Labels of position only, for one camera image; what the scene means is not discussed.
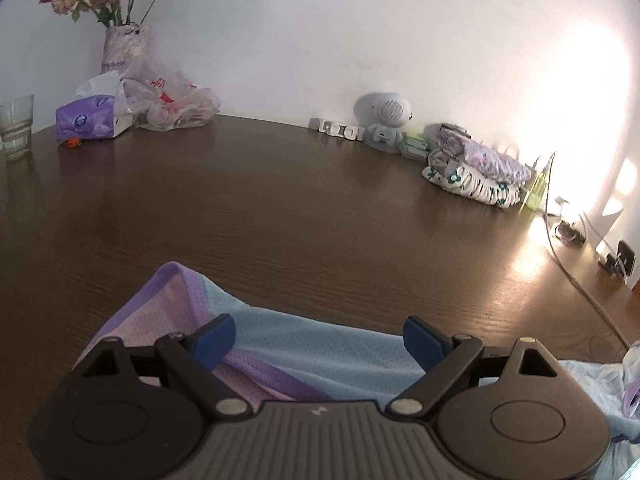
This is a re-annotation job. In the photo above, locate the thick white cable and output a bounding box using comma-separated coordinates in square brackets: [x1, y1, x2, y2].
[544, 151, 632, 351]

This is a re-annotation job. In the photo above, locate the white robot speaker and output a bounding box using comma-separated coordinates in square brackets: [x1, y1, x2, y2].
[353, 91, 417, 154]

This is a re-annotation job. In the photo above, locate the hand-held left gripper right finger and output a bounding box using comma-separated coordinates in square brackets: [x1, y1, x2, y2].
[387, 315, 563, 420]

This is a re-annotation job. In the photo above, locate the lilac wrapped vase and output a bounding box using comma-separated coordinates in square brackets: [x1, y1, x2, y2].
[101, 24, 149, 76]

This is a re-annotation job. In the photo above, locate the white paper sheet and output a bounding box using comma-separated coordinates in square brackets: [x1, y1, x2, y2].
[580, 199, 626, 257]

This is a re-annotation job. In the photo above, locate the clear red printed plastic bag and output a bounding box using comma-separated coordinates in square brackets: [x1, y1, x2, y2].
[117, 57, 222, 133]

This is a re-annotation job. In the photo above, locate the green white packet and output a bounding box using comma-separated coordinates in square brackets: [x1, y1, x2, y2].
[399, 132, 432, 162]

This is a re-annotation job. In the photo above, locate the clear drinking glass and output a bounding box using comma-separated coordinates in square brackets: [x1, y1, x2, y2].
[0, 94, 36, 162]

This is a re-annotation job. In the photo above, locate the purple tissue pack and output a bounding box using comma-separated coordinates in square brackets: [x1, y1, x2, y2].
[55, 71, 135, 142]

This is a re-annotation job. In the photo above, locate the purple floral folded cloth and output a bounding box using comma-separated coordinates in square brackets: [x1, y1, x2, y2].
[429, 127, 533, 184]

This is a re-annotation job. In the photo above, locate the green pump bottle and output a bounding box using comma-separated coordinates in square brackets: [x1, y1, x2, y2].
[524, 157, 551, 211]

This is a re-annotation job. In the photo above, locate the black phone stand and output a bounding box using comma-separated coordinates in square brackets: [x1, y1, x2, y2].
[601, 239, 640, 277]

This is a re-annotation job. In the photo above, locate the thin white cable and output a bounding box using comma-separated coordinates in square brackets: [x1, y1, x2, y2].
[552, 195, 626, 271]

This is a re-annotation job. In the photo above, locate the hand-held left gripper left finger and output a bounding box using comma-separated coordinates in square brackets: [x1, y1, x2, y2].
[72, 313, 252, 418]

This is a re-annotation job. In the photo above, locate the pink and blue shirt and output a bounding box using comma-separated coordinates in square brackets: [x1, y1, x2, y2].
[75, 261, 640, 480]

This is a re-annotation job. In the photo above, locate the white power strip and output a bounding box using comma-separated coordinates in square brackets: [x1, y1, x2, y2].
[308, 117, 366, 142]

